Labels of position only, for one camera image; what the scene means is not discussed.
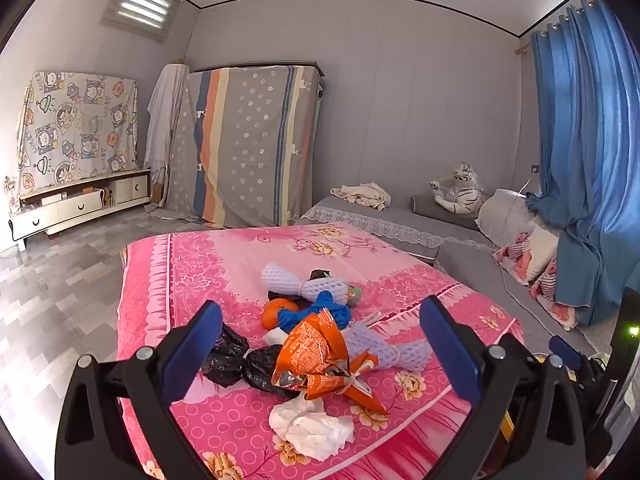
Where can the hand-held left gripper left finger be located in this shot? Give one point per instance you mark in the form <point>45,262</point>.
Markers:
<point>192,350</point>

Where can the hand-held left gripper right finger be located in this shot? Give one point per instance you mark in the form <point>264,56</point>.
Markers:
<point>450,355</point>

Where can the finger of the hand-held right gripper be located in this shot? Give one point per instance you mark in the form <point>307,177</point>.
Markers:
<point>525,344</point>
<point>564,347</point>

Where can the black plastic bag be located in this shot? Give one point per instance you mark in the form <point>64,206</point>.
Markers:
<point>225,355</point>

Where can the white foam fruit net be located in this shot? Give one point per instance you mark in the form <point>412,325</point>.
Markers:
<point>400,355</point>
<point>315,287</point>

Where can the yellow bin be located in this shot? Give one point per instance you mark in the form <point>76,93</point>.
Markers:
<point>506,427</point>

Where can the orange fruit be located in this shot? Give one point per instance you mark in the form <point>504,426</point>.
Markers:
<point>274,312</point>

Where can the dark wrapper piece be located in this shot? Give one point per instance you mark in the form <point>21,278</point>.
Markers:
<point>282,296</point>

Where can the orange snack wrapper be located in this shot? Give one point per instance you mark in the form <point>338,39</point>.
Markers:
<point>310,350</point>

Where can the blue plastic bag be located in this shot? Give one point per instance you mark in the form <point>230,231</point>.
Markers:
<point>320,310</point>

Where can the white tissue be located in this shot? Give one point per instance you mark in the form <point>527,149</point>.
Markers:
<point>310,430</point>

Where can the baby print cushion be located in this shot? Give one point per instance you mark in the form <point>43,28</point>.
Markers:
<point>550,285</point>
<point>520,255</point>

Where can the pink floral blanket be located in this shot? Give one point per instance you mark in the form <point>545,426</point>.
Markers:
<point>225,260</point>

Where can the white lace cushion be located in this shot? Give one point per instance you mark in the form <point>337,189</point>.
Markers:
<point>502,215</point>

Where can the grey pillow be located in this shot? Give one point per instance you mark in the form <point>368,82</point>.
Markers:
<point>430,210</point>

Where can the grey sofa with lace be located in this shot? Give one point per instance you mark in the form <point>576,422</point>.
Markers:
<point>400,215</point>

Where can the brown wooden object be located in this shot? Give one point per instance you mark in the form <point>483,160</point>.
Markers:
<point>159,196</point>

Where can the white plush tiger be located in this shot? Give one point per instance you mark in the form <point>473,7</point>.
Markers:
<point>465,195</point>

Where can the cream crumpled cloth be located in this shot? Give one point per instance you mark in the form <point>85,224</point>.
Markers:
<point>362,194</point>

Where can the cream TV cabinet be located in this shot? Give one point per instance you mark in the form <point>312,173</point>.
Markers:
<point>60,210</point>

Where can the striped floral grey cloth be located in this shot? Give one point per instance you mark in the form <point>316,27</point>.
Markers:
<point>250,145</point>

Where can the blue curtain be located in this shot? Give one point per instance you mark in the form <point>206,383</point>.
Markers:
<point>585,135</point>

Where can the white draped cloth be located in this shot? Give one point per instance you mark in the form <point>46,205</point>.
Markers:
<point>162,125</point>

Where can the cartoon printed cloth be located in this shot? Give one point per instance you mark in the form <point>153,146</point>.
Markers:
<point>75,125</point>

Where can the curtain rod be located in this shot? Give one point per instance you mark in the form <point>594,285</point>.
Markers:
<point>522,51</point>

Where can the grey window blind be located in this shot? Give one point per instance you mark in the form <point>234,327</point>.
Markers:
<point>142,5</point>

